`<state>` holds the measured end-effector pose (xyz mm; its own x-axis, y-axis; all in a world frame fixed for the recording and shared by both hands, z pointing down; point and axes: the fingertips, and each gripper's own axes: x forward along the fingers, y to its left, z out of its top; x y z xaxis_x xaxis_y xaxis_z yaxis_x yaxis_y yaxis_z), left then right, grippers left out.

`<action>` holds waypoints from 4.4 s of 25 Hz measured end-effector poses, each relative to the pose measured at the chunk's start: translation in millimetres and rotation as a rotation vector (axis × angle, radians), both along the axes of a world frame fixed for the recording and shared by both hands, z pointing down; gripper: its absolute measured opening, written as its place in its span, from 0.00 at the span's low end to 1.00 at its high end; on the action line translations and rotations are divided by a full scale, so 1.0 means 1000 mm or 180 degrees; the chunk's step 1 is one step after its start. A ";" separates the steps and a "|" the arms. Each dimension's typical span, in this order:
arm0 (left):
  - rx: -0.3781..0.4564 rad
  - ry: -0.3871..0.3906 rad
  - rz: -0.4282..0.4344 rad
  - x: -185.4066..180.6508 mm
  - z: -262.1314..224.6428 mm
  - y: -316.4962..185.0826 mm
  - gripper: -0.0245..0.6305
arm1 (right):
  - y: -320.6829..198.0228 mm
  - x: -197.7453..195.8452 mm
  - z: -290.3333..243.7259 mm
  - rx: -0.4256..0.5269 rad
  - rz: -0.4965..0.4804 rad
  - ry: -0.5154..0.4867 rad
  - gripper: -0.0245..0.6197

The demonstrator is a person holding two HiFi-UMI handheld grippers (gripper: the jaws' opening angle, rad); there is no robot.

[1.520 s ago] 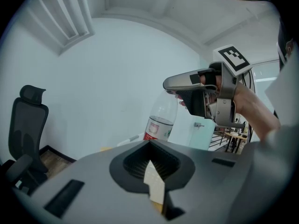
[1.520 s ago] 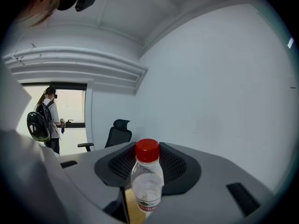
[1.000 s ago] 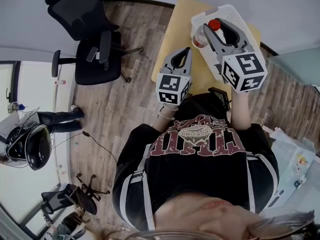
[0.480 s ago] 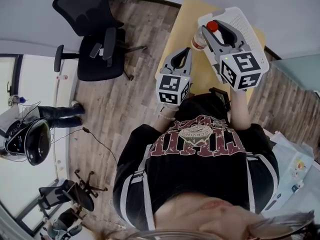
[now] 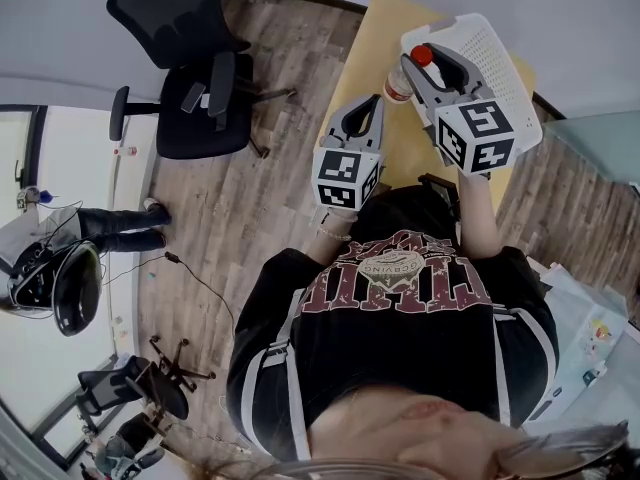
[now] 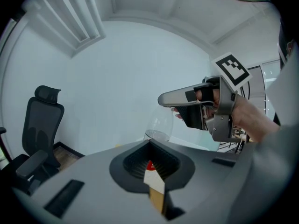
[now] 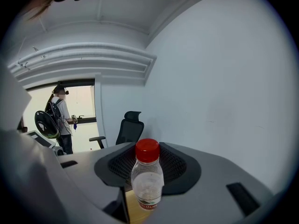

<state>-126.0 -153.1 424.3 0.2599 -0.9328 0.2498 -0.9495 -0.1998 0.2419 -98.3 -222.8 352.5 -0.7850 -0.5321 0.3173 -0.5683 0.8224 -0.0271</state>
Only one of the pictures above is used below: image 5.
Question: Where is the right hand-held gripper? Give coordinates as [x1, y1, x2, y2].
[400, 43, 516, 176]

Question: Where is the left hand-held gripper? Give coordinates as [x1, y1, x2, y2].
[310, 94, 385, 212]

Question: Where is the small red-capped bottle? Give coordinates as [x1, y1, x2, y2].
[383, 43, 435, 104]

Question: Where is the white plastic basket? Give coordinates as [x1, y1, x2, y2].
[399, 12, 544, 157]

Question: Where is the person's right forearm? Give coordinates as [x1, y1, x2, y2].
[457, 172, 504, 259]

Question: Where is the person's left forearm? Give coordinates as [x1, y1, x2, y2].
[304, 207, 359, 262]

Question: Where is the wooden table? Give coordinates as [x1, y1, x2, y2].
[319, 0, 539, 219]

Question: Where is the black table base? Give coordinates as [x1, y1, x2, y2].
[417, 172, 461, 219]

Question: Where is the frosted glass door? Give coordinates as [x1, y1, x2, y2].
[542, 110, 640, 187]

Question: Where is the black printed t-shirt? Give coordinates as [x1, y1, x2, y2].
[225, 185, 560, 462]

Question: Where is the pale green cloth covered table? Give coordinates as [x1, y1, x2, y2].
[524, 262, 631, 419]

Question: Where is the small yellow red packet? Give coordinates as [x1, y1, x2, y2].
[589, 317, 617, 344]

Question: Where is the person's face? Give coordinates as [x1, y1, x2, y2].
[307, 390, 531, 480]

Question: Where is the beaded bracelet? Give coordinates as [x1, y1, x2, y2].
[317, 225, 353, 243]

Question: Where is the black floor cable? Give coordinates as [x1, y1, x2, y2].
[102, 251, 236, 319]

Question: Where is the grey shoulder strap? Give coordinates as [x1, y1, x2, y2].
[492, 305, 514, 429]
[264, 287, 314, 462]

